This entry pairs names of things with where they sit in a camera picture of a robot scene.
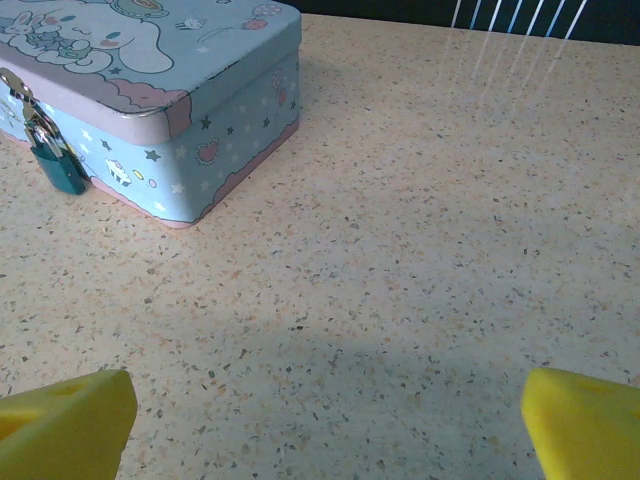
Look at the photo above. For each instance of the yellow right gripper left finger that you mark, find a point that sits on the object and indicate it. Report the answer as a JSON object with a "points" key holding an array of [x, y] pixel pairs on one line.
{"points": [[65, 430]]}

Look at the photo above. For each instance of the blue cartoon print tin box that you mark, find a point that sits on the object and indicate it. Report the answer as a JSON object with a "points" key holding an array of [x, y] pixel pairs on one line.
{"points": [[150, 75]]}

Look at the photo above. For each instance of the small teal padlock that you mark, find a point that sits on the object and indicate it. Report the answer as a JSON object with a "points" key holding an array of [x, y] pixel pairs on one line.
{"points": [[60, 167]]}

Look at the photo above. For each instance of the silver metal box hasp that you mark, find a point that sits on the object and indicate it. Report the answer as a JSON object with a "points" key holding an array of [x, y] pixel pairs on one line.
{"points": [[20, 95]]}

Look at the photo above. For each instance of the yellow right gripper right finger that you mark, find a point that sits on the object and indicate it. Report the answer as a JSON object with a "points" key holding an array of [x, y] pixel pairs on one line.
{"points": [[590, 435]]}

